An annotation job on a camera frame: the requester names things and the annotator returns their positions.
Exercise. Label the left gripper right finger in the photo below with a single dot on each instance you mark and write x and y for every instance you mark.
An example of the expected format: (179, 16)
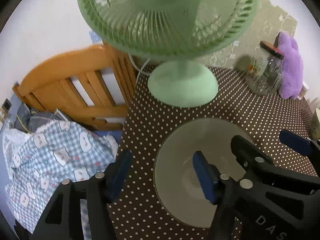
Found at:
(229, 198)

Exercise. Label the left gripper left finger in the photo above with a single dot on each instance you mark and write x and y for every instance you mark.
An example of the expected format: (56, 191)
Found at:
(61, 219)

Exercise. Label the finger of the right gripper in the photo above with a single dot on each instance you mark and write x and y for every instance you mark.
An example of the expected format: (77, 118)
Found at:
(305, 147)
(260, 166)

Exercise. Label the grey ceramic bowl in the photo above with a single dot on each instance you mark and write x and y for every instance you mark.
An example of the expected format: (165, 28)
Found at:
(176, 182)

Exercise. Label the cream patterned bowl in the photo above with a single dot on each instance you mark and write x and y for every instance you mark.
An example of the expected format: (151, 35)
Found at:
(315, 125)

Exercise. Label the toothpick container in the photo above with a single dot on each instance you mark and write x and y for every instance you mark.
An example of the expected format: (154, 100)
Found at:
(303, 91)

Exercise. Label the blue checkered cloth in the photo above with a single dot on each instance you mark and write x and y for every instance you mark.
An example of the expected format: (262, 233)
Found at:
(37, 163)

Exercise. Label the purple plush toy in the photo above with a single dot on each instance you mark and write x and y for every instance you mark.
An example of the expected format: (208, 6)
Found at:
(292, 68)

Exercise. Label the brown polka dot tablecloth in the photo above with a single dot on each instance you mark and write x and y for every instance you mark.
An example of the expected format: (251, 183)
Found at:
(137, 213)

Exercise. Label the glass jar with dark lid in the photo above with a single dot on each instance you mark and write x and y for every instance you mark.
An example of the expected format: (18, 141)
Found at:
(264, 74)

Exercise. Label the grey dark cloth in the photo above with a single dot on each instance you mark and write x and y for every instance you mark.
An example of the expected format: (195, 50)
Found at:
(29, 119)

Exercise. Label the green elephant pattern cloth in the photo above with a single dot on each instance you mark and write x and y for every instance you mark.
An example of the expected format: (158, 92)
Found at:
(269, 20)

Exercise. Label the orange wooden chair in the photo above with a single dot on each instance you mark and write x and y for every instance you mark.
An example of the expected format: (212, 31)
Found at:
(93, 86)

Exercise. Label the green desk fan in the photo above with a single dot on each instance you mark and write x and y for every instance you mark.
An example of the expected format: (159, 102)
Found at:
(175, 33)

